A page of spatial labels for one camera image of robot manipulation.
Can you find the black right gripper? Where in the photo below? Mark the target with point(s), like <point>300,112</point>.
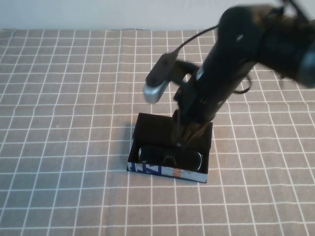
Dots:
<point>204,98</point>

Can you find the black framed glasses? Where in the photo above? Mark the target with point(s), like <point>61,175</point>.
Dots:
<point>190,160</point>

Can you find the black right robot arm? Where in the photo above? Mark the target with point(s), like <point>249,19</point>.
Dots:
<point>246,34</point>

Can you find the black printed glasses case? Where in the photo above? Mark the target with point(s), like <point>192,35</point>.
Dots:
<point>150,127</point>

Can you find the grey checked tablecloth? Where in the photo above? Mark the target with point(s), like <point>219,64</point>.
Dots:
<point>61,123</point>

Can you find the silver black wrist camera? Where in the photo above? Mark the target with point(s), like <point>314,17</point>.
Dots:
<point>157,76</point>

